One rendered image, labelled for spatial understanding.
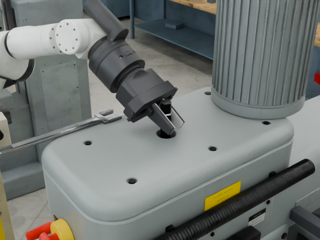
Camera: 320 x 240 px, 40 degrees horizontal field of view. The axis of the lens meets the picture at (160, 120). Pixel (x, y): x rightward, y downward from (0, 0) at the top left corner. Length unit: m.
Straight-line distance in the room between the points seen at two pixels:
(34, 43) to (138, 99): 0.29
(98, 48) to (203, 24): 6.32
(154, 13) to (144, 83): 7.33
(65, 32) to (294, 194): 0.62
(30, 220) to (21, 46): 2.73
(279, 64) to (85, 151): 0.39
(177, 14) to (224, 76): 6.70
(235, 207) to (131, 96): 0.27
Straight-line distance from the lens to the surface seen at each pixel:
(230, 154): 0.79
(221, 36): 0.89
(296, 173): 0.92
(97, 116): 0.89
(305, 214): 1.09
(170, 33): 6.93
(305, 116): 1.23
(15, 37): 1.01
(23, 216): 3.68
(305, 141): 1.12
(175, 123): 0.82
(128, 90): 0.80
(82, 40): 0.84
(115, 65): 0.82
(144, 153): 0.78
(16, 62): 1.05
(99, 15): 0.86
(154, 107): 0.80
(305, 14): 0.86
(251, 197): 0.83
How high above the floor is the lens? 2.31
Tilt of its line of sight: 29 degrees down
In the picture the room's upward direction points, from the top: straight up
